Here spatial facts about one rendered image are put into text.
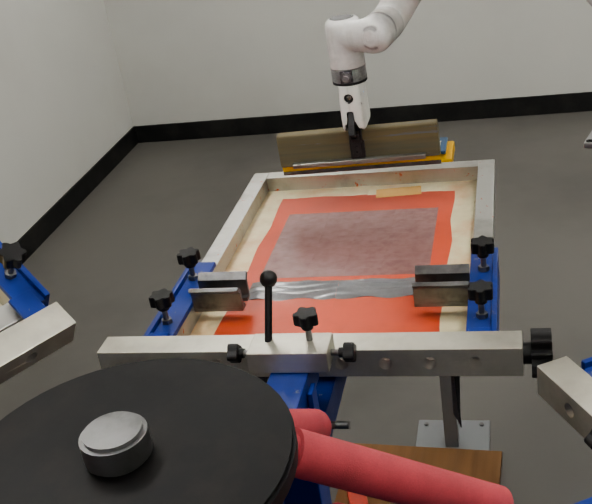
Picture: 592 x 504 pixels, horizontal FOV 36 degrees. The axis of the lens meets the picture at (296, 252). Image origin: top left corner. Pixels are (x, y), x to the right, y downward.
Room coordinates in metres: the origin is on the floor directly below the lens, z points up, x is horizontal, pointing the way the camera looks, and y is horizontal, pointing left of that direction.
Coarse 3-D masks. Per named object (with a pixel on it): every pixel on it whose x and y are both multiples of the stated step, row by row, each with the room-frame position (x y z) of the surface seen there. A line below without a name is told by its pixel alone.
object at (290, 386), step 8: (272, 376) 1.14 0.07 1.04; (280, 376) 1.14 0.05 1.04; (288, 376) 1.13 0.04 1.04; (296, 376) 1.13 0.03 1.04; (304, 376) 1.13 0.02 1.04; (312, 376) 1.15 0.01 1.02; (272, 384) 1.12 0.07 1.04; (280, 384) 1.12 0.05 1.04; (288, 384) 1.11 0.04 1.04; (296, 384) 1.11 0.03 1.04; (304, 384) 1.11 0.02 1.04; (280, 392) 1.10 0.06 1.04; (288, 392) 1.09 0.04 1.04; (296, 392) 1.09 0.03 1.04; (304, 392) 1.10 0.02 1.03; (288, 400) 1.07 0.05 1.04; (296, 400) 1.07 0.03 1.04; (304, 400) 1.09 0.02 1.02; (296, 408) 1.05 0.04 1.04; (304, 408) 1.08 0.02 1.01
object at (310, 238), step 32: (288, 224) 1.86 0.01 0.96; (320, 224) 1.83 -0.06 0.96; (352, 224) 1.80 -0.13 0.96; (256, 256) 1.72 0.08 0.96; (288, 256) 1.70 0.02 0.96; (320, 256) 1.67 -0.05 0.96; (224, 320) 1.48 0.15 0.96; (256, 320) 1.46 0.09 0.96; (288, 320) 1.44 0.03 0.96; (320, 320) 1.42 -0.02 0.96
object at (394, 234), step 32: (448, 192) 1.89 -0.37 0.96; (384, 224) 1.78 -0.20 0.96; (416, 224) 1.75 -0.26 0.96; (448, 224) 1.73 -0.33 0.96; (352, 256) 1.65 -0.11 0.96; (384, 256) 1.63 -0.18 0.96; (416, 256) 1.61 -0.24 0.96; (448, 256) 1.58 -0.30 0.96; (352, 320) 1.40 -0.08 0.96; (384, 320) 1.39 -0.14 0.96; (416, 320) 1.37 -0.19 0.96
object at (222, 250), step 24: (384, 168) 2.01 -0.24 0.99; (408, 168) 1.98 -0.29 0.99; (432, 168) 1.96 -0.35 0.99; (456, 168) 1.94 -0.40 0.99; (480, 168) 1.91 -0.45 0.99; (264, 192) 2.04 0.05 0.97; (480, 192) 1.78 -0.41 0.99; (240, 216) 1.86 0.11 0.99; (480, 216) 1.67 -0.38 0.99; (216, 240) 1.76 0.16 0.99; (240, 240) 1.81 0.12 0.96; (216, 264) 1.65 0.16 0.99; (192, 312) 1.48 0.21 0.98
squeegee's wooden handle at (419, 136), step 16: (336, 128) 1.90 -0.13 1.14; (368, 128) 1.87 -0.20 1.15; (384, 128) 1.86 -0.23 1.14; (400, 128) 1.85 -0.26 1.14; (416, 128) 1.84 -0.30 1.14; (432, 128) 1.83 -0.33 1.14; (288, 144) 1.91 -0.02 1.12; (304, 144) 1.90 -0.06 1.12; (320, 144) 1.89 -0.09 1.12; (336, 144) 1.88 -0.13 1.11; (368, 144) 1.87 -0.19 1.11; (384, 144) 1.86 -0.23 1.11; (400, 144) 1.85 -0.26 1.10; (416, 144) 1.84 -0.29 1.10; (432, 144) 1.83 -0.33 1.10; (288, 160) 1.92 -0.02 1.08; (304, 160) 1.91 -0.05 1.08; (320, 160) 1.90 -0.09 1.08
